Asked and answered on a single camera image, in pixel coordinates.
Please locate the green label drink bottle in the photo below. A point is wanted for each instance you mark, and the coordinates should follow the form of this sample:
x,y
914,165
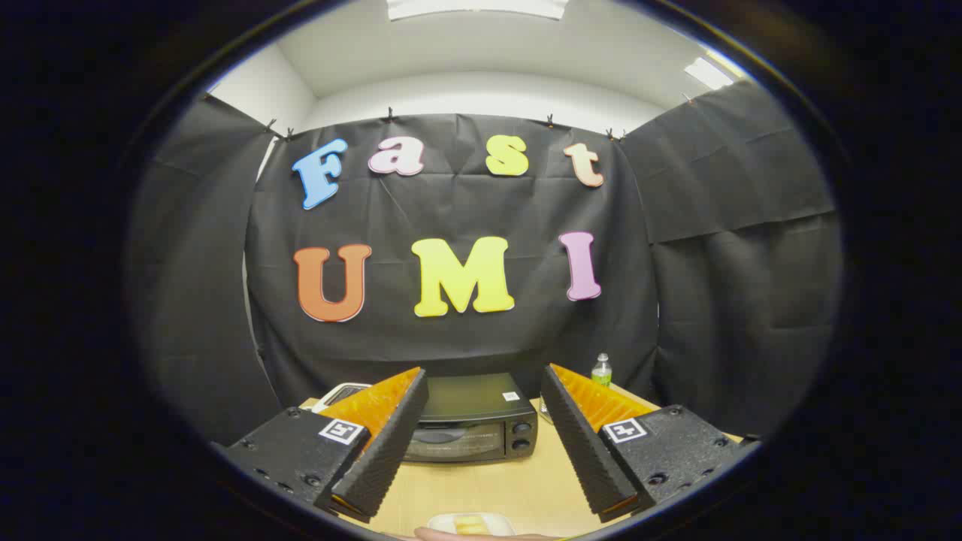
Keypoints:
x,y
601,372

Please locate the small ceiling light panel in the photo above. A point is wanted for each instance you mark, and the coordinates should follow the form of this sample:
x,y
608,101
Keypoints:
x,y
708,73

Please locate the black toaster oven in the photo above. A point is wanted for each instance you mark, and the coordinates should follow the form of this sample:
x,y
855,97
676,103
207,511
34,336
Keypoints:
x,y
473,421

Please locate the large ceiling light panel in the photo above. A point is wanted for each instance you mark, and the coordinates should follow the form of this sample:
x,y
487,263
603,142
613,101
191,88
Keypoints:
x,y
477,7

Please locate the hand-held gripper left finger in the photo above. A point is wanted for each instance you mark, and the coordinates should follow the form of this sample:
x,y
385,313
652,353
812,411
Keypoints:
x,y
387,451

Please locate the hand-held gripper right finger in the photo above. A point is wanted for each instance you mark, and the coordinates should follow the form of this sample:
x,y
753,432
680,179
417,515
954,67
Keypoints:
x,y
582,443

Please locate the white bread toaster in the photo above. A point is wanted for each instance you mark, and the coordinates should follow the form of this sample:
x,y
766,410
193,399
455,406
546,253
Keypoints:
x,y
342,392

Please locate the white oval dish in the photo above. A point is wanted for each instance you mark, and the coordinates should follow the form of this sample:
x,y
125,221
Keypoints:
x,y
440,522

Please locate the yellow ridged food piece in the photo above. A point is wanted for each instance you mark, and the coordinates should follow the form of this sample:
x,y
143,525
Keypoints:
x,y
471,525

